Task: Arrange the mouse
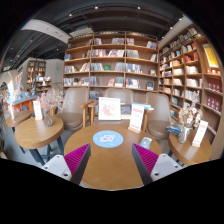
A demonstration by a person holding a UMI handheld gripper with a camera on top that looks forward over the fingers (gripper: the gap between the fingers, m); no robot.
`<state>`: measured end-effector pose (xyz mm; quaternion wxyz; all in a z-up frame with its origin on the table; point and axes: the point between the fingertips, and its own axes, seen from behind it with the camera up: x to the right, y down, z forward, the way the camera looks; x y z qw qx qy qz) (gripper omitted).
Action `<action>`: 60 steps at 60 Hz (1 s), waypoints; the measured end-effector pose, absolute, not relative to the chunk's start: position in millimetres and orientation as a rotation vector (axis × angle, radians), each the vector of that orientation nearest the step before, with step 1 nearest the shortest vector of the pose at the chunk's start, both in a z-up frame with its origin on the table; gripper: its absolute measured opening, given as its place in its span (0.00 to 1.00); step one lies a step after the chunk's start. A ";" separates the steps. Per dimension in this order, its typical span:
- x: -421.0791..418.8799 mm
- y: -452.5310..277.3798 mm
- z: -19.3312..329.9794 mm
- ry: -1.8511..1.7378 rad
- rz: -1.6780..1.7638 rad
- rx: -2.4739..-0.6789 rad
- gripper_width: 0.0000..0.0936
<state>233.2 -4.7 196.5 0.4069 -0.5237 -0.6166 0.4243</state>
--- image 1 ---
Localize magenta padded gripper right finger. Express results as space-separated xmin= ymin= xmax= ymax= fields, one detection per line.
xmin=131 ymin=143 xmax=184 ymax=186

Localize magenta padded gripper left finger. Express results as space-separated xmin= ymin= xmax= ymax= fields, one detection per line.
xmin=41 ymin=143 xmax=92 ymax=186

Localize white computer mouse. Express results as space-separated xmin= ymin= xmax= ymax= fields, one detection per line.
xmin=140 ymin=137 xmax=152 ymax=149

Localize round wooden centre table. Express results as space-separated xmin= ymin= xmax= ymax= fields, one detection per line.
xmin=64 ymin=124 xmax=161 ymax=190

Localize round wooden table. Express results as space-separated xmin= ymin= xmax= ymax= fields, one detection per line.
xmin=168 ymin=130 xmax=212 ymax=166
xmin=14 ymin=114 xmax=65 ymax=167
xmin=64 ymin=124 xmax=161 ymax=190

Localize beige right armchair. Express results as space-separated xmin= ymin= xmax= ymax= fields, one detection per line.
xmin=144 ymin=91 xmax=173 ymax=140

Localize beige armchair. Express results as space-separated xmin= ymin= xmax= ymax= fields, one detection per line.
xmin=144 ymin=91 xmax=173 ymax=140
xmin=104 ymin=88 xmax=134 ymax=104
xmin=57 ymin=87 xmax=90 ymax=131

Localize round wooden right table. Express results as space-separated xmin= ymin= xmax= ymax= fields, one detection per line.
xmin=168 ymin=130 xmax=212 ymax=166

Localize stack of books right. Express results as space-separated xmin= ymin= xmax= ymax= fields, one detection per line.
xmin=166 ymin=123 xmax=183 ymax=136

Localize white red text sign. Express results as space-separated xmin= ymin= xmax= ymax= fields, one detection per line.
xmin=128 ymin=104 xmax=144 ymax=133

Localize beige left armchair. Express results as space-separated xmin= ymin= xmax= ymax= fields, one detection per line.
xmin=57 ymin=87 xmax=90 ymax=131

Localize round wooden left table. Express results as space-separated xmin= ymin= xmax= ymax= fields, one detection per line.
xmin=14 ymin=114 xmax=65 ymax=167

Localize white sign on right table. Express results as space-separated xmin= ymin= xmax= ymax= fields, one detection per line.
xmin=192 ymin=120 xmax=208 ymax=147

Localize white sign on table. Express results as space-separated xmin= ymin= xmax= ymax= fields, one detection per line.
xmin=192 ymin=120 xmax=208 ymax=147
xmin=33 ymin=100 xmax=43 ymax=120

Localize white framed picture sign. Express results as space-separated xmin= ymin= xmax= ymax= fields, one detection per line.
xmin=98 ymin=97 xmax=121 ymax=120

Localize glass vase dried flowers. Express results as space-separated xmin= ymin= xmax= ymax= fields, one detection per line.
xmin=178 ymin=91 xmax=203 ymax=144

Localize white sign on left table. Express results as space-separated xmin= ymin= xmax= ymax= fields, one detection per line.
xmin=33 ymin=100 xmax=43 ymax=120

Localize beige middle armchair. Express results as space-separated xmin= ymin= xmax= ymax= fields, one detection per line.
xmin=104 ymin=88 xmax=134 ymax=104

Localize glass vase pink flowers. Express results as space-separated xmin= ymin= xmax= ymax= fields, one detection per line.
xmin=37 ymin=88 xmax=63 ymax=127

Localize orange blue display stand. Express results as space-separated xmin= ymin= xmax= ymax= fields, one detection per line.
xmin=6 ymin=95 xmax=37 ymax=113

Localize distant wooden bookshelf left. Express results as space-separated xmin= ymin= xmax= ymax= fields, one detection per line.
xmin=26 ymin=60 xmax=52 ymax=95

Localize large wooden centre bookshelf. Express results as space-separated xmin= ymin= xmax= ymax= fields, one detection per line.
xmin=62 ymin=31 xmax=159 ymax=92

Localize wooden right wall bookshelf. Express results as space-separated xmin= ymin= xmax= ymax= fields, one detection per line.
xmin=159 ymin=19 xmax=224 ymax=159

